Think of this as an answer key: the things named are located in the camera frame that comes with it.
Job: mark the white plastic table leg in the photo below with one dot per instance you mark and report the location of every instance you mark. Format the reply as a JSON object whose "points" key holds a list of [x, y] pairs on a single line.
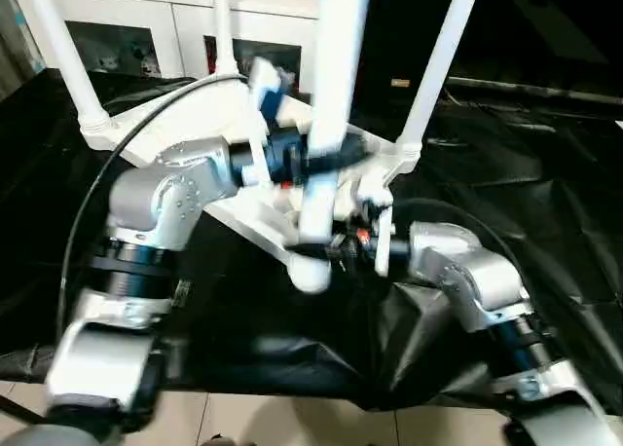
{"points": [[336, 76], [438, 66], [63, 51], [224, 37]]}

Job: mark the white plastic table top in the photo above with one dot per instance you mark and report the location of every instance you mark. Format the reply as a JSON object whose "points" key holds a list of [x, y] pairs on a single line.
{"points": [[160, 124]]}

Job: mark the black plastic mat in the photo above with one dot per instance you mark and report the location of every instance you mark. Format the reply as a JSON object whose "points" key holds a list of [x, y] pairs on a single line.
{"points": [[511, 197]]}

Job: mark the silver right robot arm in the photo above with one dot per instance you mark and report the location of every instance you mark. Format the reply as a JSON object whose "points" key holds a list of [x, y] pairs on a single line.
{"points": [[477, 271]]}

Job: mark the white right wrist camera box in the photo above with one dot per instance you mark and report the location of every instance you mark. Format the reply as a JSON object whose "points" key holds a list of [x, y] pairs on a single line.
{"points": [[382, 241]]}

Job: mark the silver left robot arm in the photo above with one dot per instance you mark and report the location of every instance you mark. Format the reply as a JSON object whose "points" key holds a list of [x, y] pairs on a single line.
{"points": [[165, 188]]}

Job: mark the black speaker box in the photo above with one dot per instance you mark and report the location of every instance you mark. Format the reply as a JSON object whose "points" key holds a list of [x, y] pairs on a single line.
{"points": [[404, 37]]}

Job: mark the white glass-door cabinet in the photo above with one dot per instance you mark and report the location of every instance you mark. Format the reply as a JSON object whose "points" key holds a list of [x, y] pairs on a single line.
{"points": [[160, 22]]}

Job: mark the red packet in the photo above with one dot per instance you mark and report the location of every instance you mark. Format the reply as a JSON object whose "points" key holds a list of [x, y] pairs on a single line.
{"points": [[210, 56]]}

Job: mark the grey curtain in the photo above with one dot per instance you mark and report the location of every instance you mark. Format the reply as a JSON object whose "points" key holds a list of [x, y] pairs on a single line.
{"points": [[17, 42]]}

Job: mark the black metal stand leg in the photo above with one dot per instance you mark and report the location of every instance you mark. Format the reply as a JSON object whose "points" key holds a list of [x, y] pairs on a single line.
{"points": [[19, 411]]}

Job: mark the white flat board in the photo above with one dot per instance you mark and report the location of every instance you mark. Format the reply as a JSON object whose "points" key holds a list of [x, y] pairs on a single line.
{"points": [[619, 126]]}

